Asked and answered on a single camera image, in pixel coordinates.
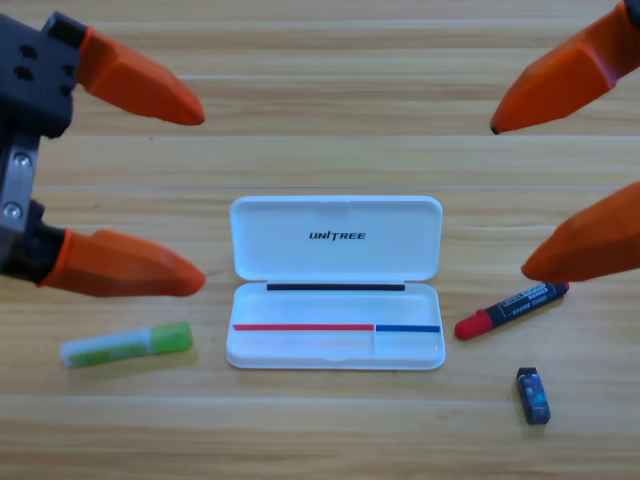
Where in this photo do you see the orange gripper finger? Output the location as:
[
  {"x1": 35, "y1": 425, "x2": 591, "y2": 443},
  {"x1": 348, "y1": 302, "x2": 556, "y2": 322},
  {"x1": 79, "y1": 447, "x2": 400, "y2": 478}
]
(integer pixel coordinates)
[
  {"x1": 520, "y1": 182, "x2": 640, "y2": 285},
  {"x1": 38, "y1": 228, "x2": 207, "y2": 299}
]

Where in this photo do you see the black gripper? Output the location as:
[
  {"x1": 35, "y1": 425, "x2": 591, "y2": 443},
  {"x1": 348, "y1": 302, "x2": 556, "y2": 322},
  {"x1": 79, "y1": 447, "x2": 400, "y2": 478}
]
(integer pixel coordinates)
[
  {"x1": 0, "y1": 12, "x2": 206, "y2": 289},
  {"x1": 489, "y1": 0, "x2": 640, "y2": 135}
]

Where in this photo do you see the green and white glue stick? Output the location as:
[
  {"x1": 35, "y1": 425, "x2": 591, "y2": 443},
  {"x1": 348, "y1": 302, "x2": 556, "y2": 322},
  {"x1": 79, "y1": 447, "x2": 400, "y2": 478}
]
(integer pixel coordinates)
[{"x1": 59, "y1": 321, "x2": 194, "y2": 370}]

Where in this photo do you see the red-capped dark blue marker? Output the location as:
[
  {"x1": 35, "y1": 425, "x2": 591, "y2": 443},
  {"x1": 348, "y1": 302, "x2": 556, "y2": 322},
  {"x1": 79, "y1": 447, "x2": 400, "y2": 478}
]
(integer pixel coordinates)
[{"x1": 453, "y1": 281, "x2": 571, "y2": 342}]

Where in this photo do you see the dark blue eraser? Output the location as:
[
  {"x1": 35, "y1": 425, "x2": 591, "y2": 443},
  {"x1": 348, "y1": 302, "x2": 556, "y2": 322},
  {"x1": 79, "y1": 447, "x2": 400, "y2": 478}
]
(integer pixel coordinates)
[{"x1": 515, "y1": 367, "x2": 553, "y2": 426}]

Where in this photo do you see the white Unitree pencil case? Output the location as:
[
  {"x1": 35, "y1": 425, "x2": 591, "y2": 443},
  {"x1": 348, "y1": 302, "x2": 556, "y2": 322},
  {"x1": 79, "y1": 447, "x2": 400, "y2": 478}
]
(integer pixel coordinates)
[{"x1": 225, "y1": 194, "x2": 447, "y2": 372}]

